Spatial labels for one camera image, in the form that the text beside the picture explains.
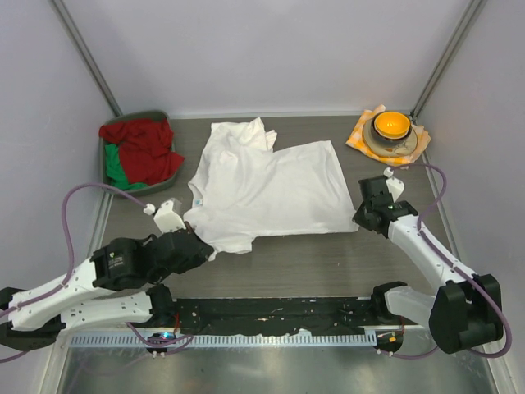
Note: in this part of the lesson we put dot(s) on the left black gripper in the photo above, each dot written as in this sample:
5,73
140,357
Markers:
198,260

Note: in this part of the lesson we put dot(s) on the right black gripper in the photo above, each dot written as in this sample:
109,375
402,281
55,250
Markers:
360,219

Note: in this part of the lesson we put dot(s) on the white t-shirt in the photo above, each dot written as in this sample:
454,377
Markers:
241,193
251,133

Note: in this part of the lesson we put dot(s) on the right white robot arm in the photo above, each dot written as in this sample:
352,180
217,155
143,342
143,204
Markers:
465,310

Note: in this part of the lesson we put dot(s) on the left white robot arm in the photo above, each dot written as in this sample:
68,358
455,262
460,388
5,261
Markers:
119,283

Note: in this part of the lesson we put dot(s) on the beige ceramic plate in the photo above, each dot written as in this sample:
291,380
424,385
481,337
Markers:
385,149

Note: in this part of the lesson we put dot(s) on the orange checked cloth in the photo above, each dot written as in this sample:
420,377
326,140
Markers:
355,140

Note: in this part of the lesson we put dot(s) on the orange bowl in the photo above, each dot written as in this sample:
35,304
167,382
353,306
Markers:
391,125

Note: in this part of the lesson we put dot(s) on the green t-shirt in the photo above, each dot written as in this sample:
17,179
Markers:
115,171

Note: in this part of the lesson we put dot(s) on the red t-shirt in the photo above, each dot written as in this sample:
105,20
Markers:
143,147

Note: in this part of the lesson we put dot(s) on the folded white t-shirt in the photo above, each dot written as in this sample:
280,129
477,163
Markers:
251,133

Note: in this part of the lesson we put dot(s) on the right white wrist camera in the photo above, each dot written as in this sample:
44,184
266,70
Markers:
394,185

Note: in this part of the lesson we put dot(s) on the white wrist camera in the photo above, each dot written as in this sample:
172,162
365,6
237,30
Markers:
167,216
394,185

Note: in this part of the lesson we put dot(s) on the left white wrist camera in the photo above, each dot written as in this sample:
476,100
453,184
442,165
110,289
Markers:
167,216

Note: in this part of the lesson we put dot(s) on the aluminium frame rail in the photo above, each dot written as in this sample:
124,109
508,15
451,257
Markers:
422,328

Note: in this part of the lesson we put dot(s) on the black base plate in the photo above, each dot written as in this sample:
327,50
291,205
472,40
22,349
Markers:
275,316

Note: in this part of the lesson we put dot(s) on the white slotted cable duct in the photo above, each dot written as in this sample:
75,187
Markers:
301,339

